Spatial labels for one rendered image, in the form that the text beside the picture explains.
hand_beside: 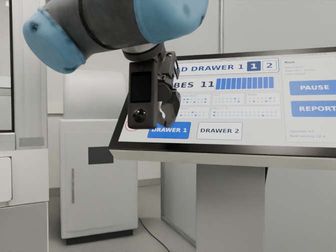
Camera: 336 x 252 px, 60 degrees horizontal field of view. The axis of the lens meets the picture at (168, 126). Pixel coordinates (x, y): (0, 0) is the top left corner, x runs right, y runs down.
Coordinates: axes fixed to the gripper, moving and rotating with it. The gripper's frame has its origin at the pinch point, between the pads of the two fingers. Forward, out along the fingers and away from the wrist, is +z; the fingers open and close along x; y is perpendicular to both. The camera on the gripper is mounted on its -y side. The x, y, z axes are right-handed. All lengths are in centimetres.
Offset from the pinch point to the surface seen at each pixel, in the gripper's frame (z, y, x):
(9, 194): 10.9, -14.1, 41.5
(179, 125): 2.4, 2.1, -2.0
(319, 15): 33, 86, -44
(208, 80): 2.4, 16.0, -7.1
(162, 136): 2.4, -1.0, 1.2
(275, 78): 2.4, 16.0, -22.4
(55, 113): 190, 165, 223
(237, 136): 2.4, -0.6, -14.7
